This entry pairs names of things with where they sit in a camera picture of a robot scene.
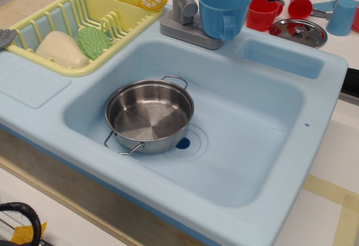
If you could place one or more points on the blue plastic cup with handle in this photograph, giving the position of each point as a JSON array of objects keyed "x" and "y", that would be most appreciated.
[{"x": 223, "y": 19}]

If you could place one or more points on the steel pot lid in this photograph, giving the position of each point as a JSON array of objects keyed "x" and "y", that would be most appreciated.
[{"x": 300, "y": 31}]

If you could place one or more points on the stainless steel pot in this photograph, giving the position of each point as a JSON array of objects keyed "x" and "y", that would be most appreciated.
[{"x": 150, "y": 116}]

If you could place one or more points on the red plastic tumbler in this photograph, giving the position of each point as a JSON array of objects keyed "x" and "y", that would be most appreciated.
[{"x": 300, "y": 9}]

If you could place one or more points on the blue toy knife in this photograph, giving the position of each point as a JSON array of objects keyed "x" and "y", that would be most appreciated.
[{"x": 325, "y": 6}]

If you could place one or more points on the blue upturned tumbler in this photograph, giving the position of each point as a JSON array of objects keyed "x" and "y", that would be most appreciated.
[{"x": 342, "y": 18}]

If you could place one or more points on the grey toy faucet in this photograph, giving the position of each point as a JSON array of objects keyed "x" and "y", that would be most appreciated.
[{"x": 183, "y": 22}]

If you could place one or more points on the yellow dish rack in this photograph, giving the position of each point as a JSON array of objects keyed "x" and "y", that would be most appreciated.
[{"x": 120, "y": 21}]

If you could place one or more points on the green toy sponge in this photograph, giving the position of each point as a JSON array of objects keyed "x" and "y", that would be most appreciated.
[{"x": 92, "y": 42}]

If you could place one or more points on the yellow tape piece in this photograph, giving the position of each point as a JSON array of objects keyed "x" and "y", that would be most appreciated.
[{"x": 22, "y": 235}]

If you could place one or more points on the red cup with handle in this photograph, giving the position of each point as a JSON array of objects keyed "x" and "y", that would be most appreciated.
[{"x": 262, "y": 13}]

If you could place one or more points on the black bracket at right edge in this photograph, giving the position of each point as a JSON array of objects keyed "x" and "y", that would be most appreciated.
[{"x": 351, "y": 83}]

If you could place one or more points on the grey utensil handle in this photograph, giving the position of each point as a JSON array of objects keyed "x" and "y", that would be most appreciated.
[{"x": 6, "y": 37}]

